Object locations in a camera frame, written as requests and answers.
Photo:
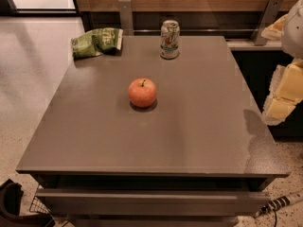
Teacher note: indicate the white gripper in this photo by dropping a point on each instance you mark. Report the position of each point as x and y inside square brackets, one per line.
[294, 32]

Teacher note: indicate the green jalapeno chip bag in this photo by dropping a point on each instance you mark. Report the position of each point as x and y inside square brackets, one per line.
[96, 42]

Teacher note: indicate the white green soda can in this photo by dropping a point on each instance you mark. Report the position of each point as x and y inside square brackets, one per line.
[169, 45]

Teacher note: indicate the red apple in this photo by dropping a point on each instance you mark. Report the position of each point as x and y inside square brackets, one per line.
[142, 92]

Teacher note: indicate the grey table drawer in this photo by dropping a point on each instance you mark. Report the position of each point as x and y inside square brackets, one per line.
[152, 202]

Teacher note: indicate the black chair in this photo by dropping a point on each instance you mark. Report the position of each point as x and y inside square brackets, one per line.
[11, 194]

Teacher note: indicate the right metal bracket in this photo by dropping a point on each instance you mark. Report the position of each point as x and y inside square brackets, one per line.
[267, 17]

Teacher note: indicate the metal bracket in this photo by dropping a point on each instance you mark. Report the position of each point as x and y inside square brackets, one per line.
[126, 17]
[267, 17]

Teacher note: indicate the left metal bracket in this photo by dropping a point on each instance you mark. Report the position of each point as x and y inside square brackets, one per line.
[126, 17]

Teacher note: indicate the wire basket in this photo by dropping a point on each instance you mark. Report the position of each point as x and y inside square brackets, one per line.
[37, 206]

